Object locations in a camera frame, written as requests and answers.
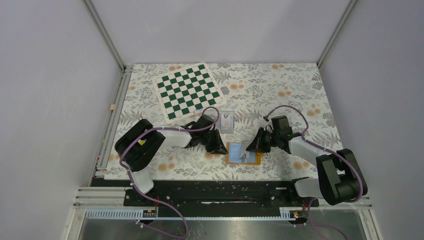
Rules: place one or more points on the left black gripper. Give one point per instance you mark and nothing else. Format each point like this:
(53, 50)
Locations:
(218, 147)

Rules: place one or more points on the white card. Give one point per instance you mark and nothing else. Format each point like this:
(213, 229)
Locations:
(244, 153)

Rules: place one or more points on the clear plastic box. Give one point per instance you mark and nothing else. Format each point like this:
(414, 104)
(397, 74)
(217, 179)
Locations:
(213, 114)

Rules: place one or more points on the green white chessboard mat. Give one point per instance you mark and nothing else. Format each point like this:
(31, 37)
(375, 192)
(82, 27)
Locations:
(182, 92)

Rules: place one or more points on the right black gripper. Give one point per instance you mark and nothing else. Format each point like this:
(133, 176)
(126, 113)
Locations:
(257, 143)

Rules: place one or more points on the green white small block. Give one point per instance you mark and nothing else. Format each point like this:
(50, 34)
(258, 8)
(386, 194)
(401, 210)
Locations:
(141, 141)

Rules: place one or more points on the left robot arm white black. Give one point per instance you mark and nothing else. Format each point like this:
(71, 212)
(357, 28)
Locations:
(137, 147)

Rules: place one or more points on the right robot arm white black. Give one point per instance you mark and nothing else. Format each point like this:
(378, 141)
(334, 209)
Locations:
(339, 178)

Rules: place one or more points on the floral tablecloth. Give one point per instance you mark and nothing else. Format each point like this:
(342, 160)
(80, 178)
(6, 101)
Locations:
(251, 90)

